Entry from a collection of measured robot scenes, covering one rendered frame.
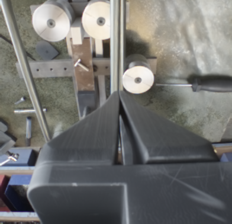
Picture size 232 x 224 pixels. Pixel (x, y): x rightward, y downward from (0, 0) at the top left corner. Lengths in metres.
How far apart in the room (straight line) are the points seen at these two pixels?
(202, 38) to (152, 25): 0.10
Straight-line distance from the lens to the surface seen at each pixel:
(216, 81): 0.47
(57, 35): 0.31
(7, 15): 0.23
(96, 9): 0.29
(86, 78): 0.35
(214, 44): 0.45
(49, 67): 0.38
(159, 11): 0.39
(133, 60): 0.34
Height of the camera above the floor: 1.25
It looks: 51 degrees down
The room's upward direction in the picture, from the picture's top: 178 degrees clockwise
